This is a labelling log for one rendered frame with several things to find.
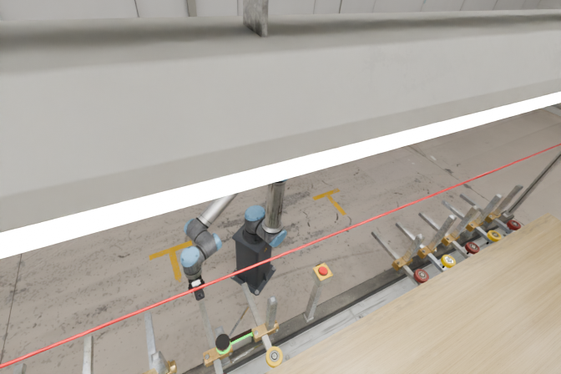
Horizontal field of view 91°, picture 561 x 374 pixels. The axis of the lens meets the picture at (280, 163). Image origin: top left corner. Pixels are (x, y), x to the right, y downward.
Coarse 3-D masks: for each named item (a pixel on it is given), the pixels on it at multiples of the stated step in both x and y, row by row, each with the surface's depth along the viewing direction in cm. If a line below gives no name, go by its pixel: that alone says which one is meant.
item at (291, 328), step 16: (464, 240) 216; (416, 256) 201; (384, 272) 190; (400, 272) 188; (352, 288) 179; (368, 288) 180; (384, 288) 187; (320, 304) 170; (336, 304) 170; (352, 304) 175; (288, 320) 161; (304, 320) 162; (320, 320) 163; (288, 336) 155; (240, 352) 147; (256, 352) 148; (192, 368) 140; (208, 368) 140; (224, 368) 141
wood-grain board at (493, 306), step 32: (544, 224) 209; (480, 256) 182; (512, 256) 184; (544, 256) 186; (416, 288) 161; (448, 288) 163; (480, 288) 164; (512, 288) 166; (544, 288) 167; (384, 320) 146; (416, 320) 147; (448, 320) 148; (480, 320) 150; (512, 320) 151; (544, 320) 152; (320, 352) 132; (352, 352) 133; (384, 352) 134; (416, 352) 135; (448, 352) 136; (480, 352) 137; (512, 352) 138; (544, 352) 139
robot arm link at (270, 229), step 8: (272, 184) 163; (280, 184) 163; (272, 192) 167; (280, 192) 167; (272, 200) 171; (280, 200) 172; (272, 208) 175; (280, 208) 177; (272, 216) 180; (280, 216) 184; (264, 224) 190; (272, 224) 184; (280, 224) 191; (256, 232) 198; (264, 232) 191; (272, 232) 187; (280, 232) 191; (272, 240) 189; (280, 240) 196
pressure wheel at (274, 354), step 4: (272, 348) 132; (276, 348) 132; (268, 352) 130; (272, 352) 130; (276, 352) 130; (280, 352) 130; (268, 356) 129; (272, 356) 129; (276, 356) 129; (280, 356) 129; (268, 360) 128; (272, 360) 128; (276, 360) 128; (280, 360) 128; (268, 364) 128; (272, 364) 127; (276, 364) 127
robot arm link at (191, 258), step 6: (192, 246) 138; (186, 252) 136; (192, 252) 136; (198, 252) 136; (180, 258) 134; (186, 258) 133; (192, 258) 134; (198, 258) 135; (204, 258) 139; (186, 264) 133; (192, 264) 134; (198, 264) 137; (186, 270) 137; (192, 270) 137; (198, 270) 140
